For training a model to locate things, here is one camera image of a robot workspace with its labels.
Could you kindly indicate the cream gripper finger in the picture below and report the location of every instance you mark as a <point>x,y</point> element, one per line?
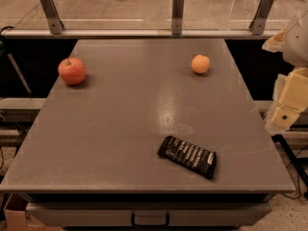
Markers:
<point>290,98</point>
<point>274,43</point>

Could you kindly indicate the red apple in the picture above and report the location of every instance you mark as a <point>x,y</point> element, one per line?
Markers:
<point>73,71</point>

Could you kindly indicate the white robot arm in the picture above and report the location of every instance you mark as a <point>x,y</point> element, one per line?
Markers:
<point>294,49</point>

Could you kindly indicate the black rxbar chocolate wrapper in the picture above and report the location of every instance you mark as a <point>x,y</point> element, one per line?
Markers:
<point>189,155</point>

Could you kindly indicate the black stand leg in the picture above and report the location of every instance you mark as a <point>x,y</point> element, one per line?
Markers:
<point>295,161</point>

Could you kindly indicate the orange fruit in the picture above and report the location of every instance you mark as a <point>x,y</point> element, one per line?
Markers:
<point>200,64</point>

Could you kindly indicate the cardboard box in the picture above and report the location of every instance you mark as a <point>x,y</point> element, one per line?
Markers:
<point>18,220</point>

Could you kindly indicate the right metal bracket post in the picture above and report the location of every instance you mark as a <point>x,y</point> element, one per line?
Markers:
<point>258,23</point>

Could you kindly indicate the metal bracket post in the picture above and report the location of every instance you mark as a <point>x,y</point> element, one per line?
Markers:
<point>177,16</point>
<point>54,23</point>
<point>258,23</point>

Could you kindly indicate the middle metal bracket post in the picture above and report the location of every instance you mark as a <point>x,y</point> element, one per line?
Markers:
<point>177,16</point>

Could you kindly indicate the grey drawer with handle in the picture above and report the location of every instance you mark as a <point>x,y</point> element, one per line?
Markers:
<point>146,215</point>

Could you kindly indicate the left metal bracket post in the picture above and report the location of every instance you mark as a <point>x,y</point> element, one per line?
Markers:
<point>54,23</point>

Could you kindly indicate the metal rail bar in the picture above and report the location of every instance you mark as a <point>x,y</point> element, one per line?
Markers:
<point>136,34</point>

